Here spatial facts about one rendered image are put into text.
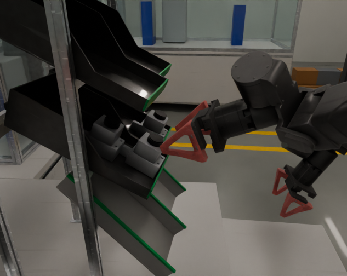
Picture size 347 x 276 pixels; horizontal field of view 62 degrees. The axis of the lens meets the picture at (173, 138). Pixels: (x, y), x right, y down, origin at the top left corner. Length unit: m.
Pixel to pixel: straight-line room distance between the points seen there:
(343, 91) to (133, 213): 0.47
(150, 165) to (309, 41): 8.74
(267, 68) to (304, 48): 8.75
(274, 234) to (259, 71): 0.66
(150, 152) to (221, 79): 3.71
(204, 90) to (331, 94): 3.86
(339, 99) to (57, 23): 0.36
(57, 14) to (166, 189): 0.56
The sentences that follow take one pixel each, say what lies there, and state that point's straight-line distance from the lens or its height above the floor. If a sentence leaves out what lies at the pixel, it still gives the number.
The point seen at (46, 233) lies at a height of 0.86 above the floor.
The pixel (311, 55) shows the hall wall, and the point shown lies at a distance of 9.24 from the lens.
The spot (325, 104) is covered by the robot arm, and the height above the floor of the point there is 1.38.
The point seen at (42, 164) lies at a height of 0.86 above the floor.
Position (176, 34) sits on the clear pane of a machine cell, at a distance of 4.14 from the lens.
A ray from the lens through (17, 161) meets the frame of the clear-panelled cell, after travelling 1.42.
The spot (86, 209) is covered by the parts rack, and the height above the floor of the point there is 1.17.
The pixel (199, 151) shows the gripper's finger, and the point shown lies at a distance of 0.44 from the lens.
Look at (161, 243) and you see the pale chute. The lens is 0.69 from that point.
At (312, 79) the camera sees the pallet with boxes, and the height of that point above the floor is 0.25.
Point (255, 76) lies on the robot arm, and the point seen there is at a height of 1.41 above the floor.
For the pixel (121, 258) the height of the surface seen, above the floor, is 0.86.
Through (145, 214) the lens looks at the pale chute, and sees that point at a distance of 0.69.
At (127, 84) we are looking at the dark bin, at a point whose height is 1.37.
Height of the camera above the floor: 1.50
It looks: 25 degrees down
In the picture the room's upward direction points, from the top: straight up
